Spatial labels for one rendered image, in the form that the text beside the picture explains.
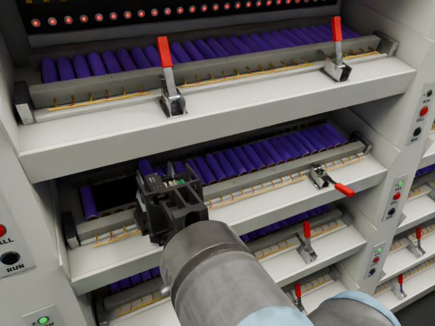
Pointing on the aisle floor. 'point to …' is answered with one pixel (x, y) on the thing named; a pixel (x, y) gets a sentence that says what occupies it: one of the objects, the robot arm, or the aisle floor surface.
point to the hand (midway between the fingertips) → (153, 186)
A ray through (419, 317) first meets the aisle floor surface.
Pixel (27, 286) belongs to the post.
